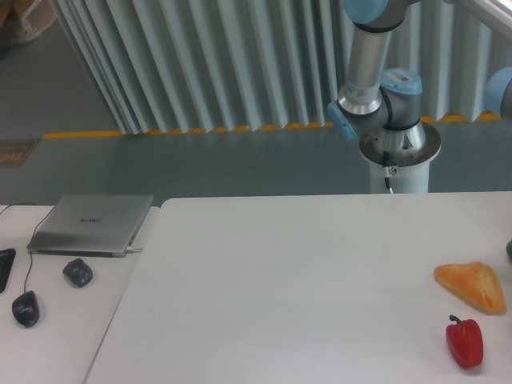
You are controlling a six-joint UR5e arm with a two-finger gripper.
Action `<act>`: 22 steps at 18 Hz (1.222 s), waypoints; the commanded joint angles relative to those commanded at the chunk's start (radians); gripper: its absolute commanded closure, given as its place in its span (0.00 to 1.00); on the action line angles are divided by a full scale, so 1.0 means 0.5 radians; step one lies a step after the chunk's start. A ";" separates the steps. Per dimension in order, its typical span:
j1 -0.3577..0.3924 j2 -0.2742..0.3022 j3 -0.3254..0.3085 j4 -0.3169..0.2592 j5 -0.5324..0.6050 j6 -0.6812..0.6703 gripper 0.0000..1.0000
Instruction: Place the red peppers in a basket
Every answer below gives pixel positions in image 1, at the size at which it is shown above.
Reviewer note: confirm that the triangular bread pastry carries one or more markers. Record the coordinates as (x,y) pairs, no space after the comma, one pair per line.
(475,283)

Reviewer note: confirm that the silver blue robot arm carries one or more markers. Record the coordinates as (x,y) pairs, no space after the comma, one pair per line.
(366,68)

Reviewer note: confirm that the black keyboard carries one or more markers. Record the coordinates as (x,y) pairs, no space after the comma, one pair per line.
(7,258)

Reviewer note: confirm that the white folding partition screen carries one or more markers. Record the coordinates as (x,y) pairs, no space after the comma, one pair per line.
(187,65)

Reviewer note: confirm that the dark earbuds case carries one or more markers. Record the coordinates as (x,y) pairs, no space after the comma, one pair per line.
(78,273)

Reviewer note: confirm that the red bell pepper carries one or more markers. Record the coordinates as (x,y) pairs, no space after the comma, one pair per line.
(465,342)

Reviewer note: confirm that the white usb dongle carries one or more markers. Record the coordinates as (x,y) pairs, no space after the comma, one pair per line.
(133,250)

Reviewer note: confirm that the black computer mouse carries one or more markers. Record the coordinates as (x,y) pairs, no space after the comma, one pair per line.
(25,309)

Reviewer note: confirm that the green pepper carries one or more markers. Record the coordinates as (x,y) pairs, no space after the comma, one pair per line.
(509,249)

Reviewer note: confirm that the silver closed laptop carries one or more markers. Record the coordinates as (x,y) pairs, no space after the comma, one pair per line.
(91,225)

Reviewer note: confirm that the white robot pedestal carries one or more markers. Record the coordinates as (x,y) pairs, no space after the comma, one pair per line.
(399,161)

